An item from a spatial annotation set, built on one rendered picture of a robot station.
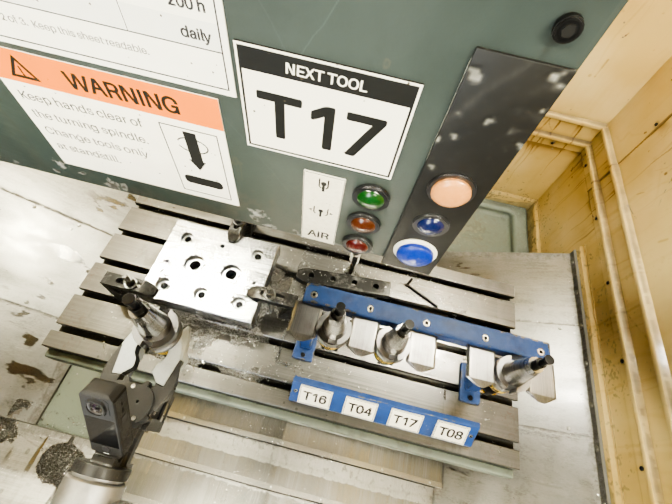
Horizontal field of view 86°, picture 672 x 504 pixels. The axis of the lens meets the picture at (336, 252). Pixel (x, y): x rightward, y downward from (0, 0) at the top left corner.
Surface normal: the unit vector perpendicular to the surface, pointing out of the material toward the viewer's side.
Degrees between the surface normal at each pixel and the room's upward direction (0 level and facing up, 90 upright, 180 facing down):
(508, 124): 90
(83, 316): 0
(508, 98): 90
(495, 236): 0
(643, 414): 29
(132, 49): 90
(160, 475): 8
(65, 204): 24
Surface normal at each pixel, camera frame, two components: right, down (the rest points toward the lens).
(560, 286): -0.30, -0.55
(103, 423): -0.15, 0.44
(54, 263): 0.49, -0.36
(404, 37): -0.22, 0.83
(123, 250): 0.11, -0.50
